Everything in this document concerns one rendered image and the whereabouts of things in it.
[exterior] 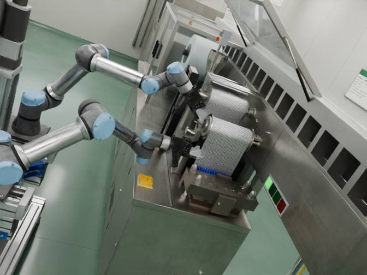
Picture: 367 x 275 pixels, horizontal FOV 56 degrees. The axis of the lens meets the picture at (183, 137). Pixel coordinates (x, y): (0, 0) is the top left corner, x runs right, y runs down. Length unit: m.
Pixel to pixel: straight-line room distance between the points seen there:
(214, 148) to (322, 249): 0.79
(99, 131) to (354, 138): 1.02
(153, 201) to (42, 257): 1.05
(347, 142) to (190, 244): 0.96
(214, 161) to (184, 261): 0.57
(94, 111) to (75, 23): 5.90
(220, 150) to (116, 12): 5.64
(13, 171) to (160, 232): 0.78
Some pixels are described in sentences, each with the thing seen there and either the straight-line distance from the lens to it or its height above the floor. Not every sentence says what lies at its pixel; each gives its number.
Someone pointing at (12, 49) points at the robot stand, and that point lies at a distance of 1.70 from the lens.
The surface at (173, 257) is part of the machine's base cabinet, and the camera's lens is 1.98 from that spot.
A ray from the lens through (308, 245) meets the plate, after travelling 1.48.
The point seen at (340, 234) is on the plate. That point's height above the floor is 1.34.
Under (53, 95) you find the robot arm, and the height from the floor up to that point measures 1.04.
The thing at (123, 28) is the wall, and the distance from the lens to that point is 7.30.
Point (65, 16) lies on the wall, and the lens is 7.40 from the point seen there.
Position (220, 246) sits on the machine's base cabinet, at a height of 0.74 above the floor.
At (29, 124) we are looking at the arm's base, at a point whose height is 0.89.
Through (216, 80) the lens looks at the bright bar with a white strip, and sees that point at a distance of 2.05.
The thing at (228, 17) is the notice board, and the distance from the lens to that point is 7.43.
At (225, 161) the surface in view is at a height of 1.11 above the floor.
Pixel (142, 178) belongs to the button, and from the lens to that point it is 1.82.
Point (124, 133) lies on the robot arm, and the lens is 1.83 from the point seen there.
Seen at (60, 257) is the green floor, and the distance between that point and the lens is 2.57.
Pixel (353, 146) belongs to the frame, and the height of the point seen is 1.60.
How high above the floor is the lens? 1.89
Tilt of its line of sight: 23 degrees down
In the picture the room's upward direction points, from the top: 25 degrees clockwise
